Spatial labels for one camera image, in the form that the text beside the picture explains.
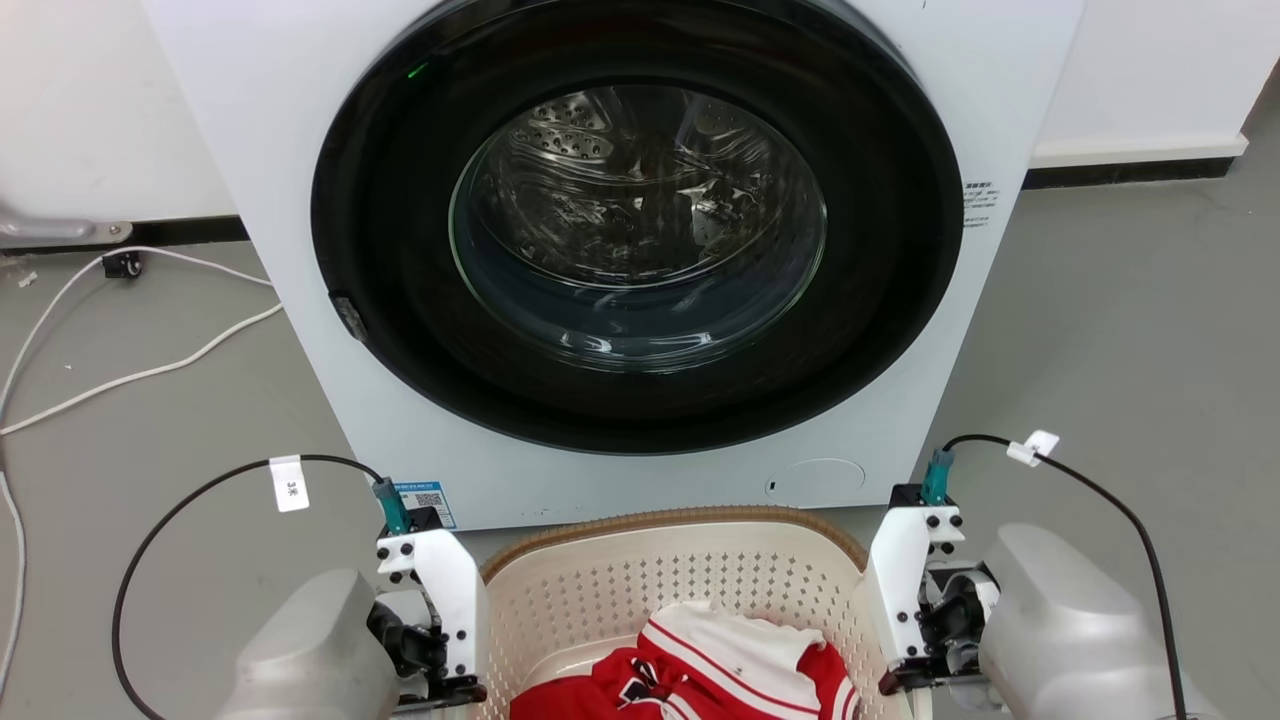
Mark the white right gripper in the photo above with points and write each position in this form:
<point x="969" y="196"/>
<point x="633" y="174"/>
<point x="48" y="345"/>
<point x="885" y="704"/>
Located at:
<point x="895" y="590"/>

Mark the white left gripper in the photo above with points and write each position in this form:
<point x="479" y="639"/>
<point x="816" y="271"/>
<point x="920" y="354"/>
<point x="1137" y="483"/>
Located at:
<point x="455" y="600"/>

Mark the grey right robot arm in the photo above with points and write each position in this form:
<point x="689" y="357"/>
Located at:
<point x="1070" y="620"/>

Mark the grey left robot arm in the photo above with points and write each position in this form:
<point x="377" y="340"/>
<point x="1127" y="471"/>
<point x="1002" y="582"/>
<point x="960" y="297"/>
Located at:
<point x="310" y="650"/>

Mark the beige perforated laundry basket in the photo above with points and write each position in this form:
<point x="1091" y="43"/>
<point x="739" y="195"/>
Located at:
<point x="600" y="590"/>

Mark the round white filter cover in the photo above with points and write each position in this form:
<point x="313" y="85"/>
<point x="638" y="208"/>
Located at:
<point x="815" y="482"/>

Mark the red and white garment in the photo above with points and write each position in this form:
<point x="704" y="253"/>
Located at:
<point x="740" y="662"/>

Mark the black round washer door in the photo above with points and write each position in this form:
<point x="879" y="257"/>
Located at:
<point x="400" y="250"/>

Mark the white warning text sticker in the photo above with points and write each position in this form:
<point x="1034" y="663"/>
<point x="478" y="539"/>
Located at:
<point x="978" y="205"/>

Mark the small black floor clip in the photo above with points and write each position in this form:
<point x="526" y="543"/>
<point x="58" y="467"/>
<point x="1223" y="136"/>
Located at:
<point x="122" y="264"/>

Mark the white front-load washing machine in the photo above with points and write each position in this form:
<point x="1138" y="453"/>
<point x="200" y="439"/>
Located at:
<point x="270" y="120"/>

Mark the grey metal floor bracket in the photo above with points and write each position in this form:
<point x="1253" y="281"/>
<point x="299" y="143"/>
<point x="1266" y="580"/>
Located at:
<point x="50" y="228"/>

